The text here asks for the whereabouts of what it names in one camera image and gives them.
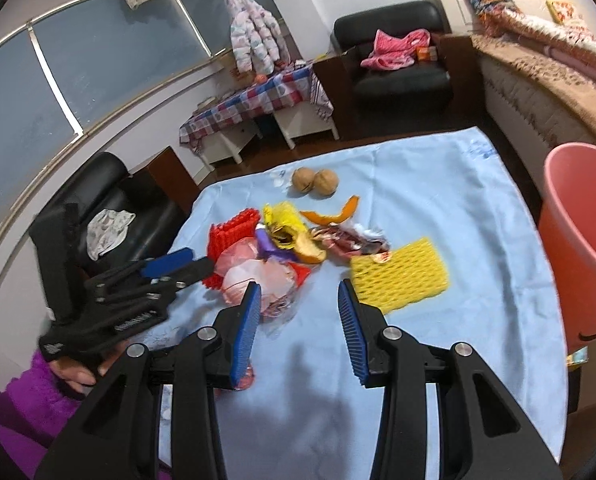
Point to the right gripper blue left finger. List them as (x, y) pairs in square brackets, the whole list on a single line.
[(248, 321)]

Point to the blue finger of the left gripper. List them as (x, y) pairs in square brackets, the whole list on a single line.
[(167, 264)]

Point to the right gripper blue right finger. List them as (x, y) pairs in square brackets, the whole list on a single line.
[(349, 309)]

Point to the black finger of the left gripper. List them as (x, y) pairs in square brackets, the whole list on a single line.
[(194, 272)]

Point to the pink plastic bag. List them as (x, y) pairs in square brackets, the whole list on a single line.
[(278, 278)]

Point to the red foam fruit net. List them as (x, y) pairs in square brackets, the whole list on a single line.
[(226, 234)]

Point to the maroon snack wrapper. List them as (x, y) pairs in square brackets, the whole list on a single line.
[(347, 239)]

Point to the orange peel strip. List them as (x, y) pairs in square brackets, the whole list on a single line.
[(346, 213)]

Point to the pink plastic trash bin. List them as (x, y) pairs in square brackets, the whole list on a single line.
[(567, 227)]

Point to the left hand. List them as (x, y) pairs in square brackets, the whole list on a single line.
[(79, 377)]

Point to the white cloth on armchair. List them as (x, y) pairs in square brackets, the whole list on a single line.
[(107, 231)]

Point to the purple bag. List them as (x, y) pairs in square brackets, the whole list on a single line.
[(268, 249)]

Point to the black armchair near window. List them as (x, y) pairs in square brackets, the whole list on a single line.
[(153, 201)]

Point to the yellow foam fruit net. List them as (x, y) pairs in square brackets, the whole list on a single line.
[(393, 280)]

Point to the yellow crumpled wrapper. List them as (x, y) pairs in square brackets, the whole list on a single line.
[(287, 231)]

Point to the right walnut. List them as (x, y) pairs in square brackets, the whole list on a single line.
[(325, 182)]

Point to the walnut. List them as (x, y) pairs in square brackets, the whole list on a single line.
[(325, 182), (302, 179)]

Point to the left walnut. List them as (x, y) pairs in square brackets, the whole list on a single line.
[(302, 179)]

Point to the purple fuzzy left sleeve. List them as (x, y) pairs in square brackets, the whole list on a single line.
[(34, 408)]

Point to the checkered cloth side table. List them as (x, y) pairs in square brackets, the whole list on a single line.
[(285, 89)]

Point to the hanging pastel puffer jacket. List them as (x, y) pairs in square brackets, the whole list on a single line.
[(258, 44)]

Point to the black leather armchair far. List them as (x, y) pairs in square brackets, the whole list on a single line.
[(405, 72)]

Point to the pink garment on armchair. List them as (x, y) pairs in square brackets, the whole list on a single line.
[(392, 53)]

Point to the bed with brown blanket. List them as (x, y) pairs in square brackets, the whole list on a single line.
[(537, 102)]

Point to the rolled floral quilt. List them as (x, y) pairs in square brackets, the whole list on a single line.
[(572, 46)]

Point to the yellow floral pillow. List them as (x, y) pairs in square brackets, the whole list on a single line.
[(566, 14)]

